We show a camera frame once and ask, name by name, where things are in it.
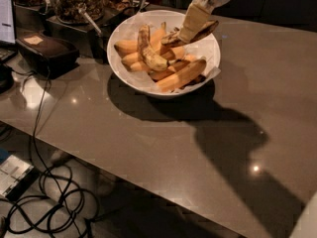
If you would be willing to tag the laptop computer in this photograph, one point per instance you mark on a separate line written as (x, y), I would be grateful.
(8, 47)

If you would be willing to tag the large glass nut jar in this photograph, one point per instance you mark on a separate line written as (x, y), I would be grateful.
(70, 11)

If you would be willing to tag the white ceramic bowl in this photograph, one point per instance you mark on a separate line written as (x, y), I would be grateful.
(122, 53)

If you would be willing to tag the black pouch with label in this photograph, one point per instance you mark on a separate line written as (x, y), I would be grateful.
(48, 56)

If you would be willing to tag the spotted brown ripe banana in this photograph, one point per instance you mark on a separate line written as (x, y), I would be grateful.
(173, 40)

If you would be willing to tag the curved spotted banana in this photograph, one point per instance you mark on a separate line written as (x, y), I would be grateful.
(153, 60)

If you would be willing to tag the yellow banana lower left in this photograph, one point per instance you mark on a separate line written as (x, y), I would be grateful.
(131, 58)

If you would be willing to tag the long yellow front banana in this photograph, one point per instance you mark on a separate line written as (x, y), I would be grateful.
(182, 77)

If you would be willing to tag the yellow banana middle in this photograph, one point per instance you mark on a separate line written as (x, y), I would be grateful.
(179, 54)

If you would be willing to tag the metal scoop handle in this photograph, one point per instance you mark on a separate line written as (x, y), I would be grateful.
(85, 15)

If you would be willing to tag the grey box on floor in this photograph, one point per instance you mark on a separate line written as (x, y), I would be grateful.
(16, 176)

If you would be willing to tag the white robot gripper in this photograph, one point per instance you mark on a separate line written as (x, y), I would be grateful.
(197, 13)

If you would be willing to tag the yellow banana far left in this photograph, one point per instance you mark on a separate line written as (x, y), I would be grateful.
(126, 46)

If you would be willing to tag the black display stand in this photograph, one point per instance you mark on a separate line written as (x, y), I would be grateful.
(84, 37)

